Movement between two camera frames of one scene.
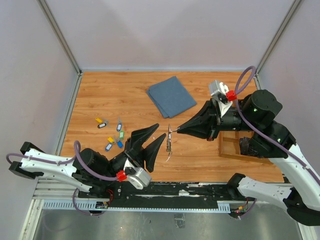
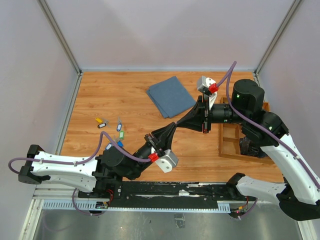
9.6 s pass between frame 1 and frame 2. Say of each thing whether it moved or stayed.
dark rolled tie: stayed
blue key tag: stayed
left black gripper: moved
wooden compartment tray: stayed
